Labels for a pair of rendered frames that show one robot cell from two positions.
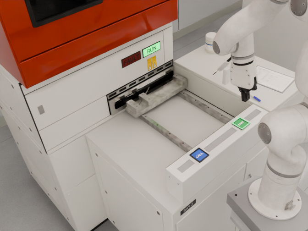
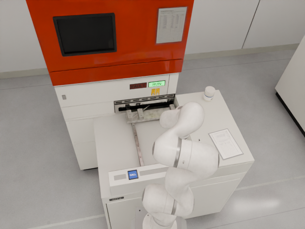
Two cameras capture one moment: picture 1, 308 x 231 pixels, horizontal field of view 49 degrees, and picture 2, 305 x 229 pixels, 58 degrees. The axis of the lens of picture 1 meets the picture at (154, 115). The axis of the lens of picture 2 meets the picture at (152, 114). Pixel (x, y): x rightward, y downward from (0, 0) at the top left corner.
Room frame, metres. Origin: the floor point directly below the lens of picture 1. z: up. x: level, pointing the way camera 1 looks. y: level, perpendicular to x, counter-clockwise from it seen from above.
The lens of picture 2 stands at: (0.25, -0.52, 2.42)
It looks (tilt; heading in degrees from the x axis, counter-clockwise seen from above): 51 degrees down; 22
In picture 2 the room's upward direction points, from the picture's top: 5 degrees clockwise
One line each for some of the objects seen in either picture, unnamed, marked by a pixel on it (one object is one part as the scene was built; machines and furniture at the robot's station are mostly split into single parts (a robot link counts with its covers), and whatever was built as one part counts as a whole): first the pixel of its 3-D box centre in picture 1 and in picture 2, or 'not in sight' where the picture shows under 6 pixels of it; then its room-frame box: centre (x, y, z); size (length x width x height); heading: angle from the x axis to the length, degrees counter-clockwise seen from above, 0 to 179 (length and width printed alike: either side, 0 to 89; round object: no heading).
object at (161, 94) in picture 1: (157, 96); (150, 115); (1.42, -0.03, 0.87); 0.36 x 0.08 x 0.03; 128
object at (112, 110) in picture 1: (143, 89); (144, 105); (1.46, 0.04, 0.89); 0.44 x 0.02 x 0.10; 128
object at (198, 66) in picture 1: (237, 80); (209, 131); (1.47, -0.46, 0.89); 0.62 x 0.35 x 0.14; 38
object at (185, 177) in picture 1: (220, 150); (154, 176); (0.98, -0.27, 0.89); 0.55 x 0.09 x 0.14; 128
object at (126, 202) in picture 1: (197, 171); (161, 171); (1.27, -0.22, 0.41); 0.97 x 0.64 x 0.82; 128
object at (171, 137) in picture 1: (163, 131); (136, 141); (1.18, -0.04, 0.84); 0.50 x 0.02 x 0.03; 38
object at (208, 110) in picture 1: (201, 106); not in sight; (1.35, -0.25, 0.84); 0.50 x 0.02 x 0.03; 38
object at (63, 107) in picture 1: (111, 82); (119, 95); (1.36, 0.19, 1.02); 0.82 x 0.03 x 0.40; 128
